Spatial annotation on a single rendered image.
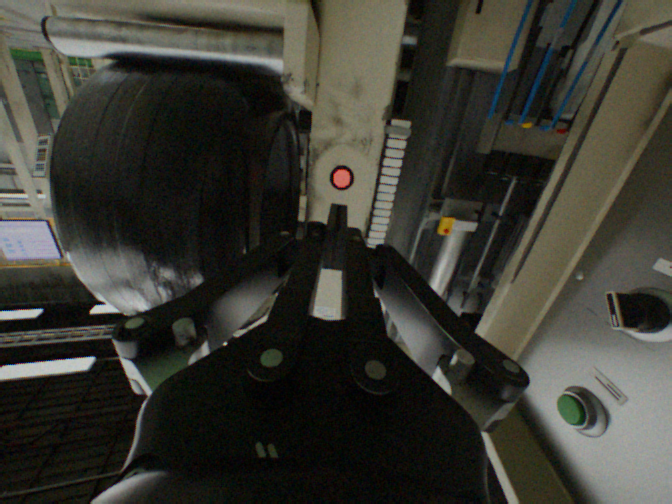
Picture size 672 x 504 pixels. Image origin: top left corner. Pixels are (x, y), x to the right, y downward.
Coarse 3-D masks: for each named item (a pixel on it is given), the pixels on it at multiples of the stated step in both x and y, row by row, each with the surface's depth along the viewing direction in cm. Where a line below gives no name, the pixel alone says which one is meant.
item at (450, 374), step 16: (464, 352) 8; (448, 368) 8; (464, 368) 7; (448, 384) 7; (464, 384) 8; (480, 384) 8; (464, 400) 7; (480, 400) 7; (496, 400) 7; (480, 416) 7; (496, 416) 7
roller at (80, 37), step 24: (48, 24) 30; (72, 24) 30; (96, 24) 30; (120, 24) 31; (144, 24) 31; (72, 48) 32; (96, 48) 32; (120, 48) 31; (144, 48) 31; (168, 48) 31; (192, 48) 31; (216, 48) 31; (240, 48) 31; (264, 48) 31; (264, 72) 33
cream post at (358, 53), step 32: (352, 0) 34; (384, 0) 34; (320, 32) 36; (352, 32) 36; (384, 32) 35; (320, 64) 38; (352, 64) 37; (384, 64) 37; (320, 96) 40; (352, 96) 39; (384, 96) 39; (320, 128) 42; (352, 128) 41; (384, 128) 42; (320, 160) 44; (352, 160) 44; (320, 192) 46; (352, 192) 46; (352, 224) 49; (320, 288) 56
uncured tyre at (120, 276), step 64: (128, 64) 34; (64, 128) 29; (128, 128) 29; (192, 128) 30; (256, 128) 35; (64, 192) 29; (128, 192) 29; (192, 192) 30; (256, 192) 36; (128, 256) 32; (192, 256) 32; (256, 320) 51
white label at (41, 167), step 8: (40, 136) 31; (48, 136) 30; (40, 144) 30; (48, 144) 30; (40, 152) 30; (48, 152) 30; (40, 160) 30; (48, 160) 30; (40, 168) 30; (48, 168) 30; (32, 176) 31; (40, 176) 30
